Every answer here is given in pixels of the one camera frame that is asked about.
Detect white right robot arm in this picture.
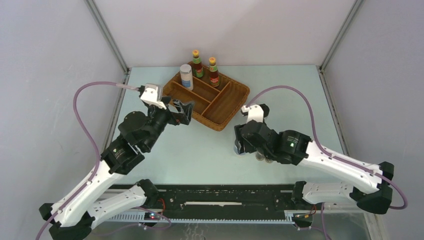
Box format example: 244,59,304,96
234,120,394,215

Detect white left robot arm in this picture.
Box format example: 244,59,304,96
39,96,195,240

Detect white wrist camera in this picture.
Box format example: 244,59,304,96
138,83,167,110
240,104,265,123

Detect brown wicker divided tray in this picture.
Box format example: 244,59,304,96
163,65,250,132

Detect clear-lid blue-label spice jar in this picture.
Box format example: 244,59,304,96
233,145,246,156

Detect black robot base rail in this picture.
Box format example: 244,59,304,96
109,184,319,221

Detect black-cap spice bottle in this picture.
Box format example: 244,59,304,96
259,103,270,119

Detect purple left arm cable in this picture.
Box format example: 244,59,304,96
34,81,173,240

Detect clear-lid white spice jar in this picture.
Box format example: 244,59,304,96
179,64,194,91

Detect small black-cap bottle left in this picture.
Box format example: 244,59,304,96
255,152,266,161

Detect red sauce bottle yellow cap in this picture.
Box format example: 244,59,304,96
192,49,204,79

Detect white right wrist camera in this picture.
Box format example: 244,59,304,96
240,104,265,123

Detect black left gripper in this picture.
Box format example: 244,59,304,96
143,96,195,151

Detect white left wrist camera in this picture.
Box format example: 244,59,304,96
138,83,167,110

